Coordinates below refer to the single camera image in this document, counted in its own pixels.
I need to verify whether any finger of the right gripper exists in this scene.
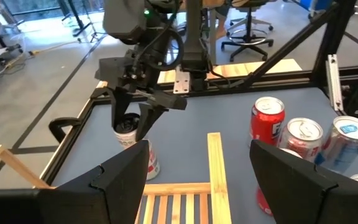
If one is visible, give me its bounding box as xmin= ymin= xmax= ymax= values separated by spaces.
xmin=108 ymin=88 xmax=133 ymax=128
xmin=135 ymin=104 xmax=167 ymax=141

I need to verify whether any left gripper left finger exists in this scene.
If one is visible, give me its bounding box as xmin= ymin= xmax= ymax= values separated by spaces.
xmin=0 ymin=139 xmax=150 ymax=224

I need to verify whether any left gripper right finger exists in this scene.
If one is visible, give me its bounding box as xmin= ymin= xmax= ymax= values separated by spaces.
xmin=249 ymin=139 xmax=358 ymax=224

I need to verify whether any white Celsius can black lid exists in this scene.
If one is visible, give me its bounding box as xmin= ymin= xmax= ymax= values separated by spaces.
xmin=112 ymin=112 xmax=162 ymax=182

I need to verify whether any wooden slatted shelf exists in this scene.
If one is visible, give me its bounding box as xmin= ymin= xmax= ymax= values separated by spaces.
xmin=0 ymin=132 xmax=232 ymax=224

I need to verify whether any blue-grey table mat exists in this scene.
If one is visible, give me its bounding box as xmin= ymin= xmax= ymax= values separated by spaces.
xmin=51 ymin=86 xmax=358 ymax=224

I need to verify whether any Red Bull Sugarfree can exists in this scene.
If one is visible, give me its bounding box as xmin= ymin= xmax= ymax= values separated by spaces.
xmin=314 ymin=115 xmax=358 ymax=175

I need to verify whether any black table clamp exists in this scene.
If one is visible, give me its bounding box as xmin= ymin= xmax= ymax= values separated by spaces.
xmin=48 ymin=116 xmax=83 ymax=144

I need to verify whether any black tripod stand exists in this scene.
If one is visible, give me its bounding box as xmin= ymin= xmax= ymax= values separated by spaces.
xmin=56 ymin=0 xmax=105 ymax=43

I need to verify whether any red Fanta can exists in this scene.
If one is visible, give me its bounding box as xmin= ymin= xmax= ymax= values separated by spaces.
xmin=249 ymin=96 xmax=286 ymax=147

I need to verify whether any person's leg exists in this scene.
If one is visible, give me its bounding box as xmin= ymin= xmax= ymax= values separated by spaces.
xmin=214 ymin=4 xmax=229 ymax=40

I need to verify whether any silver aluminium extrusion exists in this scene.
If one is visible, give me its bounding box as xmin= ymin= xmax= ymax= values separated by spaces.
xmin=325 ymin=54 xmax=344 ymax=113

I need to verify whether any blue bin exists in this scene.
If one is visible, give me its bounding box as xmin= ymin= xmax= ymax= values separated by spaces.
xmin=300 ymin=0 xmax=335 ymax=13

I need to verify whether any silver metal bracket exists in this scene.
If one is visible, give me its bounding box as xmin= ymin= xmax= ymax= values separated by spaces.
xmin=172 ymin=67 xmax=191 ymax=95

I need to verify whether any yellow floor cable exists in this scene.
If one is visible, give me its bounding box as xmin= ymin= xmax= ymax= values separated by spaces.
xmin=28 ymin=40 xmax=83 ymax=57

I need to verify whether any black office stool with ring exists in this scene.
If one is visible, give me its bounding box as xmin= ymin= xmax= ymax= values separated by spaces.
xmin=221 ymin=0 xmax=275 ymax=63

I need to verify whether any black aluminium table frame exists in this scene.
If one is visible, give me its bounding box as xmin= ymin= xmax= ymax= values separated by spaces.
xmin=39 ymin=0 xmax=358 ymax=190

